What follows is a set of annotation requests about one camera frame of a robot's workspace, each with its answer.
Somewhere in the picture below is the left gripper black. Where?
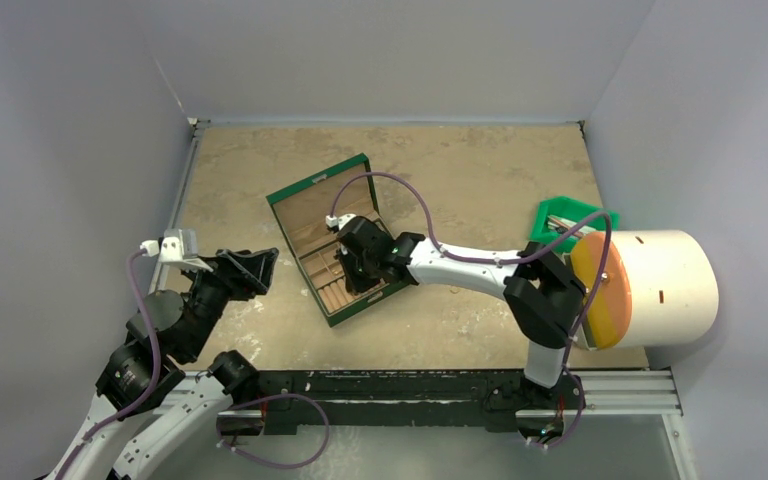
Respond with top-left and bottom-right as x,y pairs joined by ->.
181,245 -> 276,358

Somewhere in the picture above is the green ring tray insert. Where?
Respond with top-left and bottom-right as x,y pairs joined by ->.
299,245 -> 387,317

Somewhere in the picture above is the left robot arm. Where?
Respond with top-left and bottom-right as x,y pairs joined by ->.
48,248 -> 279,479

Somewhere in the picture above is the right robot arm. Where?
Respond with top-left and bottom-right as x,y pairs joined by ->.
325,214 -> 586,407

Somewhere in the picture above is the green jewelry box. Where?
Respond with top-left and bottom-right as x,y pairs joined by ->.
266,153 -> 407,327

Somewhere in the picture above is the green plastic bin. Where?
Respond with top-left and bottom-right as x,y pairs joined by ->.
528,196 -> 606,254

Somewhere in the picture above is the white cylinder orange lid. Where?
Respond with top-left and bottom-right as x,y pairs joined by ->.
569,230 -> 719,350

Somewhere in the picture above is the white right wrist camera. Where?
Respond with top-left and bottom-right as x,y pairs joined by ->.
325,213 -> 356,233

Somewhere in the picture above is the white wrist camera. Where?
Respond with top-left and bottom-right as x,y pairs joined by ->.
139,228 -> 213,272
325,213 -> 356,233

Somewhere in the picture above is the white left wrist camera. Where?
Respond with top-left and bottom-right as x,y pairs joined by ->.
139,228 -> 213,272

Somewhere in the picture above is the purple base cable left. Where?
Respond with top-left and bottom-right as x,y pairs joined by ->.
216,392 -> 330,470

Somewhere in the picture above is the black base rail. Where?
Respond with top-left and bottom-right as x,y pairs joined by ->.
216,369 -> 585,444

